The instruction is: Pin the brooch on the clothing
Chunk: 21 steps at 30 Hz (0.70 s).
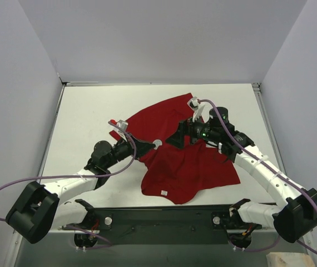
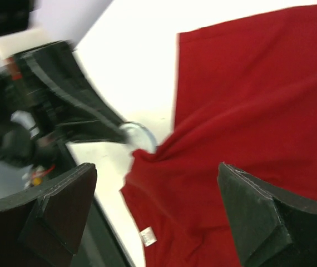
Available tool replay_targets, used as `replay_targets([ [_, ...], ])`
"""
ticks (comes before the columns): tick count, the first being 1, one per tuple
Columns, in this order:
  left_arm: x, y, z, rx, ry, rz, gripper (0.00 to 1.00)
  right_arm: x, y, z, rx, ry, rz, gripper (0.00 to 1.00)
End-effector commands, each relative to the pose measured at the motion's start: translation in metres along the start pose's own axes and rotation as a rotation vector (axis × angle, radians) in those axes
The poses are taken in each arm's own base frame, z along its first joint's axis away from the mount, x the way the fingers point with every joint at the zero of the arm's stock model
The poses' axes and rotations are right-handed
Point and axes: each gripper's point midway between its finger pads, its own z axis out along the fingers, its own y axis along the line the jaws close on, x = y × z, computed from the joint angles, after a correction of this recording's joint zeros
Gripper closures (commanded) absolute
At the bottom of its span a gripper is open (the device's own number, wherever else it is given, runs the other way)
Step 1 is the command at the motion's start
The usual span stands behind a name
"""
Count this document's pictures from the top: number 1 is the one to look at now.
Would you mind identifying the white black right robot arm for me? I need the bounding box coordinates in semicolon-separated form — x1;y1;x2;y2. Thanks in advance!
165;107;317;243

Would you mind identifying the aluminium table edge rail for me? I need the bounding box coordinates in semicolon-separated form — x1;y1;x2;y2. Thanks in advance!
61;81;261;87

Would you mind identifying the beige foam block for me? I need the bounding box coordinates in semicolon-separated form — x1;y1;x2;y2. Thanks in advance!
266;252;315;267

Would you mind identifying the round painted brooch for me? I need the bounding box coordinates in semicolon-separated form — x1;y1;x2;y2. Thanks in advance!
153;139;162;150

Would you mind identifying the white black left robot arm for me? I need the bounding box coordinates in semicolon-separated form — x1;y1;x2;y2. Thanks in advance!
6;135;162;244

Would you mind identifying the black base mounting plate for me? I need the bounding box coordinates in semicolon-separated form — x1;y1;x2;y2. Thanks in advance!
69;205;253;230

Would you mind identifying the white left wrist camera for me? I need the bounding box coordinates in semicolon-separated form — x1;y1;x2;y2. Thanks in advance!
110;120;128;139

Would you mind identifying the red t-shirt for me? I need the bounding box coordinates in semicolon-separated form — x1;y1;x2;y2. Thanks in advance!
108;93;241;206

